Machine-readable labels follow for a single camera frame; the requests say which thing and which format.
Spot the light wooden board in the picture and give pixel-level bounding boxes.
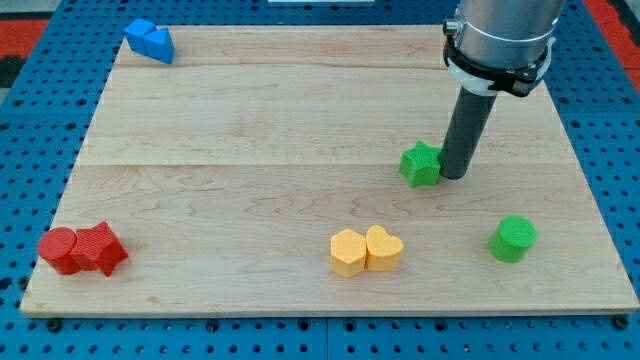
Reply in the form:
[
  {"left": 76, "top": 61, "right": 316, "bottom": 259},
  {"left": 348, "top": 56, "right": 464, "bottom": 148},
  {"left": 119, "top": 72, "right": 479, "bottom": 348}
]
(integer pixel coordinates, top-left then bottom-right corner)
[{"left": 21, "top": 26, "right": 639, "bottom": 318}]

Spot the blue cube block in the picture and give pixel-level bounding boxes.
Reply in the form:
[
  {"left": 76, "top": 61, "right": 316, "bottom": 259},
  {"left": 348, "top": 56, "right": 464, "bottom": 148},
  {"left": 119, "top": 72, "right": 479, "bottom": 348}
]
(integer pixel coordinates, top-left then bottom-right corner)
[{"left": 123, "top": 18, "right": 156, "bottom": 53}]

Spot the red cylinder block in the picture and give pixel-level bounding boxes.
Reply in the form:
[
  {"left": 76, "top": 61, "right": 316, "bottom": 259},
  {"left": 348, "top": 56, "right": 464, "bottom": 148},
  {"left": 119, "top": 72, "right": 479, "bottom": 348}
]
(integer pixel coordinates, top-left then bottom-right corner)
[{"left": 37, "top": 227, "right": 81, "bottom": 275}]

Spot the green cylinder block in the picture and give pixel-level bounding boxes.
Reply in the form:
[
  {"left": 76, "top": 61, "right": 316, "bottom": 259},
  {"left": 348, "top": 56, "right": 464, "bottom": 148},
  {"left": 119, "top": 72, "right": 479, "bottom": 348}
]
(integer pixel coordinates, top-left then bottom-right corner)
[{"left": 488, "top": 215, "right": 537, "bottom": 263}]

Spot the blue triangle block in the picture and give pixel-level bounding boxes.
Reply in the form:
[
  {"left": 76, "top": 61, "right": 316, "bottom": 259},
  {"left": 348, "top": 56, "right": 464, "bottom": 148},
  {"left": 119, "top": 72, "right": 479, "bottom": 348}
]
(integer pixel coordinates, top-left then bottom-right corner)
[{"left": 141, "top": 28, "right": 175, "bottom": 64}]

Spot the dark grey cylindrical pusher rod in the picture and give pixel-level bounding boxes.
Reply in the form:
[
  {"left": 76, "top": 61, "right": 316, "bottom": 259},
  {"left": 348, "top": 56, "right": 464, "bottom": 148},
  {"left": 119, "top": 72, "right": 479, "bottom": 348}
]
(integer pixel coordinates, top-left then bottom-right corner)
[{"left": 438, "top": 88, "right": 496, "bottom": 180}]

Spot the yellow heart block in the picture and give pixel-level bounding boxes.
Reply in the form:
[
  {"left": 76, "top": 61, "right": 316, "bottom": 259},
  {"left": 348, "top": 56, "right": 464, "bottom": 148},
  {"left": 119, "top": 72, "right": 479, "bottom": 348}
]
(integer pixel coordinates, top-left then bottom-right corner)
[{"left": 366, "top": 225, "right": 404, "bottom": 271}]

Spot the yellow hexagon block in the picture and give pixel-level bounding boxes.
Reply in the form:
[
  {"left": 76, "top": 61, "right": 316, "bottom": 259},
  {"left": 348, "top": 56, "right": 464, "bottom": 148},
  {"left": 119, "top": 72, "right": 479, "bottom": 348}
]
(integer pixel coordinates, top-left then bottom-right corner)
[{"left": 330, "top": 229, "right": 367, "bottom": 278}]

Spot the green star block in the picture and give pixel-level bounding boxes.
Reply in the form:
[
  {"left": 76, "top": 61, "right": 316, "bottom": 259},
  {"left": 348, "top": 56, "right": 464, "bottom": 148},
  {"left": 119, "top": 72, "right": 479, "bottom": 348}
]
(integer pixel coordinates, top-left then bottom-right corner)
[{"left": 399, "top": 141, "right": 441, "bottom": 188}]

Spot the red star block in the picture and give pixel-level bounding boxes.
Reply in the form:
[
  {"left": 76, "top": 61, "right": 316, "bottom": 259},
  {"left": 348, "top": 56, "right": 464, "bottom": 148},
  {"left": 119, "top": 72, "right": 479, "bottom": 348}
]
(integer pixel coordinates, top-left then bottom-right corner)
[{"left": 70, "top": 221, "right": 128, "bottom": 277}]

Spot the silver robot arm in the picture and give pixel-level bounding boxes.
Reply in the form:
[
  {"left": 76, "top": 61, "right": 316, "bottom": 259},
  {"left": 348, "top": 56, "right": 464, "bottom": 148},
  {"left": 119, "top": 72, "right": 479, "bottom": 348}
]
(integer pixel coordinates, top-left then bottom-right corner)
[{"left": 442, "top": 0, "right": 565, "bottom": 97}]

